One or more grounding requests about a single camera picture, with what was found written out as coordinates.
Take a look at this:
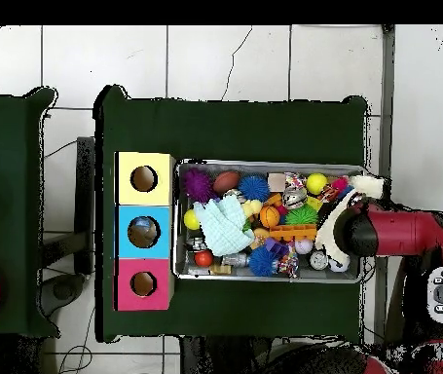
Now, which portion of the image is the green rubber koosh ball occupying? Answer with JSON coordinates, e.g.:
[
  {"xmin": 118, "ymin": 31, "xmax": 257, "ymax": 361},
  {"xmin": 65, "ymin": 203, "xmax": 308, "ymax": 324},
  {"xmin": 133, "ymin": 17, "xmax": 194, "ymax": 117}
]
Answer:
[{"xmin": 284, "ymin": 204, "xmax": 319, "ymax": 227}]

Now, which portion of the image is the brown toy football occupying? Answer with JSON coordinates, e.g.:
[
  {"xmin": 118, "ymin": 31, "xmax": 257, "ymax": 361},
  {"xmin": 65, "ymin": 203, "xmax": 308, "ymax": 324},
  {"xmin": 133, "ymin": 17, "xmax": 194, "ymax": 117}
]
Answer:
[{"xmin": 211, "ymin": 170, "xmax": 242, "ymax": 196}]

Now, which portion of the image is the mint green cloth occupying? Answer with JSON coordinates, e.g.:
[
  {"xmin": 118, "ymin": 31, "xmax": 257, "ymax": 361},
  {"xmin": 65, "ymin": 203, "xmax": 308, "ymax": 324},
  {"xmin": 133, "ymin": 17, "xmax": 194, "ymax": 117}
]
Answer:
[{"xmin": 193, "ymin": 194, "xmax": 255, "ymax": 257}]

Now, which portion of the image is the wire mesh bin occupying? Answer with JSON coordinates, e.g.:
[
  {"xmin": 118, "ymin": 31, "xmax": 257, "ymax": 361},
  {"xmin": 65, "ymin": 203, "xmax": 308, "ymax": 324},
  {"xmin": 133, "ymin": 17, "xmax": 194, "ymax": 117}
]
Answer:
[{"xmin": 171, "ymin": 158, "xmax": 368, "ymax": 284}]

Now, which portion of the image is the dark green table cloth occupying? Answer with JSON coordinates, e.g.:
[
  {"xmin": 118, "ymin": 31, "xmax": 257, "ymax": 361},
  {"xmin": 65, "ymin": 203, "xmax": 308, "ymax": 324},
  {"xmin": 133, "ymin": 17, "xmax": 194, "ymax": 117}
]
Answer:
[
  {"xmin": 93, "ymin": 84, "xmax": 369, "ymax": 346},
  {"xmin": 0, "ymin": 86, "xmax": 59, "ymax": 338}
]

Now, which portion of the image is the dark grey rounded base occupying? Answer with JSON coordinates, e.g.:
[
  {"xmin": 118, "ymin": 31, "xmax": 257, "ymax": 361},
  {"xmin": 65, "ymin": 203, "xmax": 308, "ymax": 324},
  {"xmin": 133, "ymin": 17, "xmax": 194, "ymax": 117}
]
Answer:
[{"xmin": 40, "ymin": 272, "xmax": 90, "ymax": 318}]

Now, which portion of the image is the wooden box with three holes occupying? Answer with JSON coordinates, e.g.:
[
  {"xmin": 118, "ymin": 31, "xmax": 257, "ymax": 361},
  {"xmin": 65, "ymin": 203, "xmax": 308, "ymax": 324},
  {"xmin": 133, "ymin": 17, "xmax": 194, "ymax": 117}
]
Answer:
[{"xmin": 113, "ymin": 151, "xmax": 176, "ymax": 313}]

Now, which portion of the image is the yellow ball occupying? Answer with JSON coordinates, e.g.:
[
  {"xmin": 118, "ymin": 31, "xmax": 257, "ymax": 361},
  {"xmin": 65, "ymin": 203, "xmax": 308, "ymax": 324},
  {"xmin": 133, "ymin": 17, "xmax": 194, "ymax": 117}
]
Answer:
[
  {"xmin": 183, "ymin": 208, "xmax": 202, "ymax": 231},
  {"xmin": 305, "ymin": 172, "xmax": 329, "ymax": 196}
]

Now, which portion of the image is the purple spiky ball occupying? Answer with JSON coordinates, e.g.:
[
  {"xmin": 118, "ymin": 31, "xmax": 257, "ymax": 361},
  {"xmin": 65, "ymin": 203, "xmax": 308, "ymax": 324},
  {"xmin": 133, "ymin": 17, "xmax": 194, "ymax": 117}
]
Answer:
[{"xmin": 182, "ymin": 168, "xmax": 215, "ymax": 204}]

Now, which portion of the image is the grey metal bar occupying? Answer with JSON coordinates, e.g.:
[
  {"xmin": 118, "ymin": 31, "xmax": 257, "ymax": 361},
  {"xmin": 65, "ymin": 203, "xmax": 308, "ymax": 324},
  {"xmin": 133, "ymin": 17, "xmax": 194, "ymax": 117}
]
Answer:
[{"xmin": 372, "ymin": 24, "xmax": 397, "ymax": 344}]

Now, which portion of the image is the orange plastic bubble tray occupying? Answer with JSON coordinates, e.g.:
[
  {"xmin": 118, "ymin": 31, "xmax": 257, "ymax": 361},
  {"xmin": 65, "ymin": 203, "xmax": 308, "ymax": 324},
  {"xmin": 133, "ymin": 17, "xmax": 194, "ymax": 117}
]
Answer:
[{"xmin": 269, "ymin": 223, "xmax": 317, "ymax": 242}]

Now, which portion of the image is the orange toy basketball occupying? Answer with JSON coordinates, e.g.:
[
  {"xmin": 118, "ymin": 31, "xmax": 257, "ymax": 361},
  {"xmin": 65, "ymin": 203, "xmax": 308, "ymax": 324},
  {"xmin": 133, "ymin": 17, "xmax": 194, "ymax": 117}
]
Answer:
[{"xmin": 259, "ymin": 205, "xmax": 281, "ymax": 229}]

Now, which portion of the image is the blue rubber koosh ball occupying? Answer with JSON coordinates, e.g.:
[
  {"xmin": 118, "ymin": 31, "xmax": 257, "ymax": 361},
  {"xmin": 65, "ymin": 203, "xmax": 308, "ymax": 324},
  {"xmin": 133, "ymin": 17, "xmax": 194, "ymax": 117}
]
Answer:
[
  {"xmin": 238, "ymin": 174, "xmax": 271, "ymax": 203},
  {"xmin": 247, "ymin": 245, "xmax": 280, "ymax": 278}
]

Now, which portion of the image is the cream knitted cloth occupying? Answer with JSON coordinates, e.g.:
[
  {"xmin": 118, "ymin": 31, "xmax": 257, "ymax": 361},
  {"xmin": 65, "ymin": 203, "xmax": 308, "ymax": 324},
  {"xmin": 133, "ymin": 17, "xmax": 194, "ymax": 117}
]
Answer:
[{"xmin": 314, "ymin": 174, "xmax": 386, "ymax": 267}]

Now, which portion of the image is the black stand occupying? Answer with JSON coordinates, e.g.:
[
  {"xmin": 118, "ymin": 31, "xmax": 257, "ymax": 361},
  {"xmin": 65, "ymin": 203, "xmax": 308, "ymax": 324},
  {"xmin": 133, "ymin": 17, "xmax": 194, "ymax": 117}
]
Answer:
[{"xmin": 73, "ymin": 135, "xmax": 96, "ymax": 276}]

